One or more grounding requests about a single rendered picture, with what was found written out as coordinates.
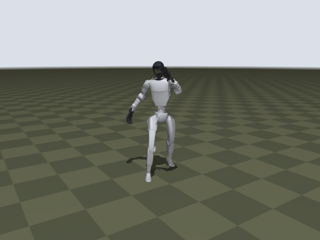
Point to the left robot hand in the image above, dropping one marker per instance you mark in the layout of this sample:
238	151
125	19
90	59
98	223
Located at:
166	73

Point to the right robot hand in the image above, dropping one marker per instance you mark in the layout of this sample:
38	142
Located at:
129	116

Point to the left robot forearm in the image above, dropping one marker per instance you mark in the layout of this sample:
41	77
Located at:
175	85

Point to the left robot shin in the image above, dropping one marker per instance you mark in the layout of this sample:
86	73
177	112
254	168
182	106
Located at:
170	150

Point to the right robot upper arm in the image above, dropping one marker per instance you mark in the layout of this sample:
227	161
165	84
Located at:
144	90

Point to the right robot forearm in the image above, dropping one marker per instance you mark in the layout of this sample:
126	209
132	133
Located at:
135	104

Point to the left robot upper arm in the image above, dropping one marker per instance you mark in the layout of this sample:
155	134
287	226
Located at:
176	92

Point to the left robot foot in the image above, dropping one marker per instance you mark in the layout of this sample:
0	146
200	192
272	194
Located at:
170	162

